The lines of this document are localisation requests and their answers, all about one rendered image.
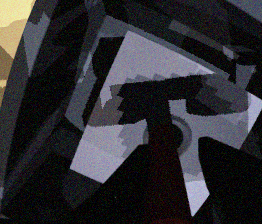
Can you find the dark red peg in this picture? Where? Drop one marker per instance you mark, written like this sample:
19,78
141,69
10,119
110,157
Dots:
166,200

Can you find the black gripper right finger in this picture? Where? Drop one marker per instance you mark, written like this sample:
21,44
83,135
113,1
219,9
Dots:
234,180

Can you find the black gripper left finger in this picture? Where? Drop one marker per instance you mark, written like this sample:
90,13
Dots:
118,201

